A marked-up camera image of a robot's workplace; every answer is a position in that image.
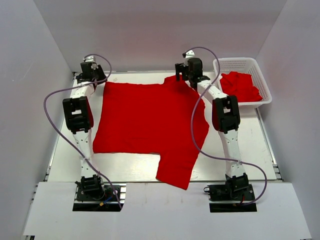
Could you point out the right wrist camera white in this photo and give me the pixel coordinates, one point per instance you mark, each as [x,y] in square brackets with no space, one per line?
[188,54]

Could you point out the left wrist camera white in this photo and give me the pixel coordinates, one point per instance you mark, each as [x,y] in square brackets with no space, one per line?
[91,59]

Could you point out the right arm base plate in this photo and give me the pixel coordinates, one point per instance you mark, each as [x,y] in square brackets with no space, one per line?
[232,200]

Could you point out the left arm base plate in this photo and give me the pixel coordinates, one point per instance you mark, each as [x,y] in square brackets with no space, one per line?
[104,202]

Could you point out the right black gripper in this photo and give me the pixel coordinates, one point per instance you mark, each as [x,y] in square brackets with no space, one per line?
[180,68]

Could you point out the red t shirt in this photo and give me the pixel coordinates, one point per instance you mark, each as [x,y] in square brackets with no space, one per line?
[167,119]

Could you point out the red shirts in basket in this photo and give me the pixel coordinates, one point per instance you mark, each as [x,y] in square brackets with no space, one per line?
[240,85]

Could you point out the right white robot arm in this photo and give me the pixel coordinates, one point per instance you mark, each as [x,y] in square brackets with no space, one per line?
[225,119]

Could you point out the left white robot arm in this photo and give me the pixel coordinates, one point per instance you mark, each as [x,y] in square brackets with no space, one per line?
[79,120]

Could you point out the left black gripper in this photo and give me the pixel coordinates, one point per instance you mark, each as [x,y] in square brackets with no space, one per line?
[99,69]

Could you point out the white plastic basket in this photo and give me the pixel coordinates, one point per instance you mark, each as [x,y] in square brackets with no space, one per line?
[246,65]

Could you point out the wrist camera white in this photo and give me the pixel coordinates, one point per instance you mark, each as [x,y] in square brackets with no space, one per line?
[188,54]
[91,59]

